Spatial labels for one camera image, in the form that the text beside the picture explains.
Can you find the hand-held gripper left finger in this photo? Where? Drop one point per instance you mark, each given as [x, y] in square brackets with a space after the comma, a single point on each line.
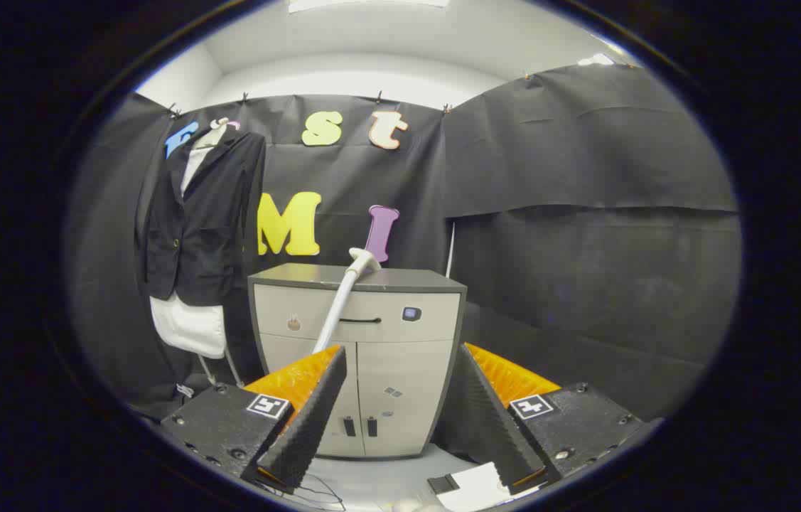
[315, 419]

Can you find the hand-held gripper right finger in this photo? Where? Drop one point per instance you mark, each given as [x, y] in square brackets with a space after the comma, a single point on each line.
[489, 419]

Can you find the white garment steamer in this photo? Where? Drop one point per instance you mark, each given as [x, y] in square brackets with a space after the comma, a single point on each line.
[343, 295]

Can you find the black suit jacket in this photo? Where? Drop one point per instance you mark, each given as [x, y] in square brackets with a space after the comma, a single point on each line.
[201, 235]

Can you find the metal garment stand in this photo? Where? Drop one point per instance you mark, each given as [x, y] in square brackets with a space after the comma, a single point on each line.
[233, 368]

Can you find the white clothes hanger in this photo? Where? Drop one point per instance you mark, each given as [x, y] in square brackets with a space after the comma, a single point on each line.
[212, 135]

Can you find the white paper sheet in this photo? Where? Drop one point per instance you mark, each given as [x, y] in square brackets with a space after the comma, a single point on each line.
[475, 489]

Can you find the small black block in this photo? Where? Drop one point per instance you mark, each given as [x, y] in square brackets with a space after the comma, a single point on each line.
[443, 484]

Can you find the grey cabinet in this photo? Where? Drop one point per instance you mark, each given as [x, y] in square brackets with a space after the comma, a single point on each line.
[400, 384]

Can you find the thin white rod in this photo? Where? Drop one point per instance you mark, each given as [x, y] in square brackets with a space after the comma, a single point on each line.
[450, 249]

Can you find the black backdrop cloth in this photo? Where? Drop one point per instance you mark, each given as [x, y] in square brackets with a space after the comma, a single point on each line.
[585, 178]

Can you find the ceiling light panel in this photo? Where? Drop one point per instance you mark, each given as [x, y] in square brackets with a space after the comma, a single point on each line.
[595, 60]
[364, 4]

